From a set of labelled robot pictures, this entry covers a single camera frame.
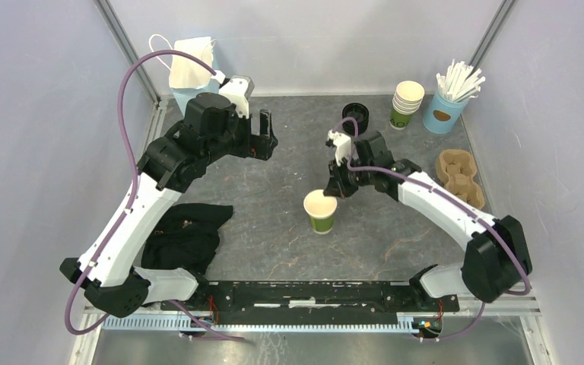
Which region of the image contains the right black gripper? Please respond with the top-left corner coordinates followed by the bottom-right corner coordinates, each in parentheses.
top-left (323, 153), bottom-right (375, 199)

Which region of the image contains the green paper coffee cup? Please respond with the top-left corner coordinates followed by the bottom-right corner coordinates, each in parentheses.
top-left (303, 189), bottom-right (338, 234)

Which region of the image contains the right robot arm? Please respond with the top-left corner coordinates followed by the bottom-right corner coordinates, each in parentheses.
top-left (323, 129), bottom-right (532, 310)

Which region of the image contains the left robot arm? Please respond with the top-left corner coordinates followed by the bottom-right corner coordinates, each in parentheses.
top-left (60, 93), bottom-right (278, 318)

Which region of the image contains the stack of black lids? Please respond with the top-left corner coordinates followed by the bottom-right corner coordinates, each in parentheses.
top-left (341, 103), bottom-right (370, 136)

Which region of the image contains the light blue paper bag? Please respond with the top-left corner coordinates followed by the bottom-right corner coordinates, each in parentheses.
top-left (148, 33), bottom-right (220, 112)

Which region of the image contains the stack of paper cups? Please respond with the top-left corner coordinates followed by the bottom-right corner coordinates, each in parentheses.
top-left (389, 81), bottom-right (425, 130)

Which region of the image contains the brown pulp cup carrier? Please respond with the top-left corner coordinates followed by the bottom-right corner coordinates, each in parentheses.
top-left (435, 149), bottom-right (486, 209)

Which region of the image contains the blue straw holder can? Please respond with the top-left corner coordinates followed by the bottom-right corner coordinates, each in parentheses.
top-left (422, 91), bottom-right (469, 135)

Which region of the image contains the black cloth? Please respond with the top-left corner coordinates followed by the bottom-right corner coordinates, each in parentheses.
top-left (140, 203), bottom-right (233, 275)

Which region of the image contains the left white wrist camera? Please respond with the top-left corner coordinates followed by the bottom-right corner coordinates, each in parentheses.
top-left (211, 70), bottom-right (255, 118)

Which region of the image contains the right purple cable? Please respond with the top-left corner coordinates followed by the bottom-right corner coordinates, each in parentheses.
top-left (333, 116), bottom-right (532, 341)

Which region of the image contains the purple cable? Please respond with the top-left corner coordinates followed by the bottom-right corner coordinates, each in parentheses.
top-left (333, 116), bottom-right (532, 341)
top-left (65, 49), bottom-right (252, 344)

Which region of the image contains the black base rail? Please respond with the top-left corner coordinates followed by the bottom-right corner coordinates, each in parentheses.
top-left (184, 281), bottom-right (460, 325)

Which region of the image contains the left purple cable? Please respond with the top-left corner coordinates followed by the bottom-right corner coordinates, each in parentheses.
top-left (65, 49), bottom-right (252, 344)

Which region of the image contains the white cable tray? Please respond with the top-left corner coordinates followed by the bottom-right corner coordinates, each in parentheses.
top-left (103, 313), bottom-right (435, 335)

